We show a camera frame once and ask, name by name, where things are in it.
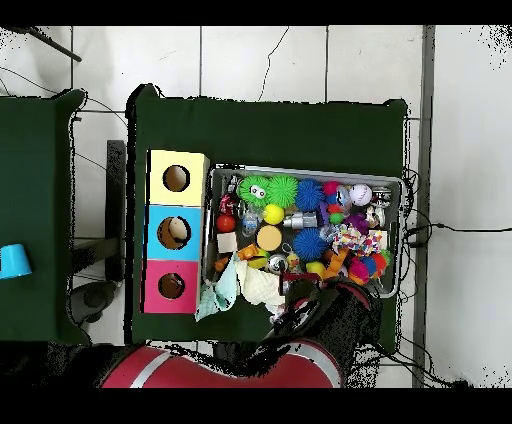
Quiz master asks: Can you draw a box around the white baseball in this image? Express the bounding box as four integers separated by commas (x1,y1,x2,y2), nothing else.
348,183,373,208

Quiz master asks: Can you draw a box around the wooden box with three holes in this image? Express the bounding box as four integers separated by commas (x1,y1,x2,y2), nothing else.
142,148,211,316

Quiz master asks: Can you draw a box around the light blue cup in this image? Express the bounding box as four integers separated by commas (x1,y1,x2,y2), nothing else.
0,243,34,281

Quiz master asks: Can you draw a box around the cream yellow muslin cloth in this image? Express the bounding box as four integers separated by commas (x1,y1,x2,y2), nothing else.
235,262,287,315

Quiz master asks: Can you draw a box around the small red ball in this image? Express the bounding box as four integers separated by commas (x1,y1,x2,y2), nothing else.
216,213,237,234

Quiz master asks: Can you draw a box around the round orange disc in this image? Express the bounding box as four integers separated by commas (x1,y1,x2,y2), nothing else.
255,224,284,253

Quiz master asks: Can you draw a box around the green spiky ball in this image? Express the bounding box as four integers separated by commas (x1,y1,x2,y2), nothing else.
266,174,300,209

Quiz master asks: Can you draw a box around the mint green muslin cloth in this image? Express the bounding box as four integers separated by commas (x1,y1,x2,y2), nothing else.
195,254,241,323

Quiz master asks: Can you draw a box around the small yellow ball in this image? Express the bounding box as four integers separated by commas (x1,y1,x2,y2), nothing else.
263,203,286,226

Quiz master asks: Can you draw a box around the shallow clear mesh bin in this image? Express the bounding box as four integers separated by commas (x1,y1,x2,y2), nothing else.
203,163,404,299

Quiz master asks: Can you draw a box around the green covered side table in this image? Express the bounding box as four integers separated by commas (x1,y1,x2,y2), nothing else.
0,89,88,347

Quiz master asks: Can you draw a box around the black upright panel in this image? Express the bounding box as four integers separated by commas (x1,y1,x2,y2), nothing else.
103,139,128,282

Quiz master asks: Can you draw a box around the small wooden cube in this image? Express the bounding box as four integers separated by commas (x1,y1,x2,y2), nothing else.
215,231,240,255

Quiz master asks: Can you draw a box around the black cable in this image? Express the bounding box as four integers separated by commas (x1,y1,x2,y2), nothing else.
403,222,512,243

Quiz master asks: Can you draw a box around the black rod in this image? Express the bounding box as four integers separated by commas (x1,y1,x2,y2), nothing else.
0,26,83,63

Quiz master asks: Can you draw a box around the dark green table cloth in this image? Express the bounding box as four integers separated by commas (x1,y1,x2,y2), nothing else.
125,83,409,349

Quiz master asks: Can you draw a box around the green furry googly-eyed toy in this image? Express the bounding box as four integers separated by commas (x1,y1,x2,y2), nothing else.
239,174,271,207

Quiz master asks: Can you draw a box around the grey stand base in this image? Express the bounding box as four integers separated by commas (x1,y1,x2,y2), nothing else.
70,238,121,325

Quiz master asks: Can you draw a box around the blue spiky ball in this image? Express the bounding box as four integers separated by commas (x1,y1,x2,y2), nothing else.
291,227,328,263
294,178,326,213

